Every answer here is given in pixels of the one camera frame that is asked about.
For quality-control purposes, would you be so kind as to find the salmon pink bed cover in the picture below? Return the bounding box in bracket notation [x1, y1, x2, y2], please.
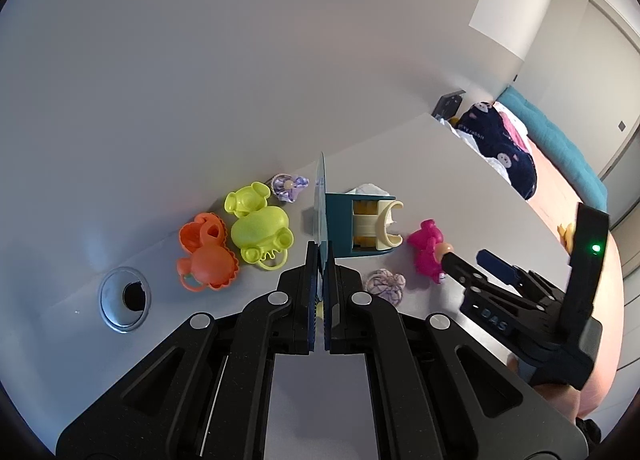
[519, 139, 626, 416]

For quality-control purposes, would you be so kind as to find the black wall socket panel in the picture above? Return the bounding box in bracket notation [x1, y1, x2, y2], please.
[432, 89, 465, 121]

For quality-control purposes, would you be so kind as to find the pink white hair scrunchie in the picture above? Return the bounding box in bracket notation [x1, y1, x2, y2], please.
[363, 268, 406, 307]

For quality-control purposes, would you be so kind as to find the navy patterned blanket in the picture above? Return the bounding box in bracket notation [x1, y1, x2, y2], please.
[456, 102, 537, 200]

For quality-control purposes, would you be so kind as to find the teal bed cushion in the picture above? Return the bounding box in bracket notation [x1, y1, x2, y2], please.
[497, 86, 608, 212]

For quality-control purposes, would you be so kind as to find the yellow plush on bed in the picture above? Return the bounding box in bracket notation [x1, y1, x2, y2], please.
[558, 223, 576, 254]

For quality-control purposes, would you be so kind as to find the pink fleece clothing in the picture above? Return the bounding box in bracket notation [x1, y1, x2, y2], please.
[499, 111, 530, 153]

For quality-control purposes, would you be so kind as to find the magenta plush toy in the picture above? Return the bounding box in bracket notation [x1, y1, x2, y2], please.
[407, 219, 454, 284]

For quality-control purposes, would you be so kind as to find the blue toy blister package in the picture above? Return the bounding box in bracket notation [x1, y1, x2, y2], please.
[314, 154, 404, 264]

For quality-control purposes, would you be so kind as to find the yellow-green plastic toy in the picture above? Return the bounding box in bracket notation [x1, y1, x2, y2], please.
[224, 181, 294, 271]

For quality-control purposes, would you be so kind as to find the purple hair scrunchie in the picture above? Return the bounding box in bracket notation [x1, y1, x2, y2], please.
[270, 173, 309, 203]

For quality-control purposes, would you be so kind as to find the white blue paper wrapper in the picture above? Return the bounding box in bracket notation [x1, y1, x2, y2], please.
[347, 183, 390, 195]

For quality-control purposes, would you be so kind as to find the orange plastic crab toy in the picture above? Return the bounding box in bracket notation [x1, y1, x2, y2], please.
[176, 213, 240, 292]

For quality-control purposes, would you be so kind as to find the silver desk cable grommet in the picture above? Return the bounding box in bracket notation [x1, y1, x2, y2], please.
[98, 267, 152, 334]

